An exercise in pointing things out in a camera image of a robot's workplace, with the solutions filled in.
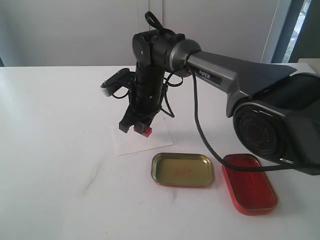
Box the grey cabinet doors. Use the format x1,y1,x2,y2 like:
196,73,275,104
0,0,291,66

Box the adjacent white table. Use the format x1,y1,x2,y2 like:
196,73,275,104
298,58,320,74

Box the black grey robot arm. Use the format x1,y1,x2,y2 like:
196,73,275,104
119,29,320,176

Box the white paper sheet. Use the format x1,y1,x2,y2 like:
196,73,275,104
111,117,174,156

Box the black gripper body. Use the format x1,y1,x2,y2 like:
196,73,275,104
118,92,163,133

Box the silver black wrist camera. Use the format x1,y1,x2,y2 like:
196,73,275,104
100,68,131,97

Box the red ink pad tin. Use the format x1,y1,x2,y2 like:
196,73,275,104
221,165,278,216

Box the gold tin lid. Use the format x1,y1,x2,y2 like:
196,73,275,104
150,152,215,188

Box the black cable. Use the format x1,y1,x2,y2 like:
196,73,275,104
111,11,320,173

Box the red plastic stamp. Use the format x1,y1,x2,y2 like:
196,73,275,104
133,126,152,138

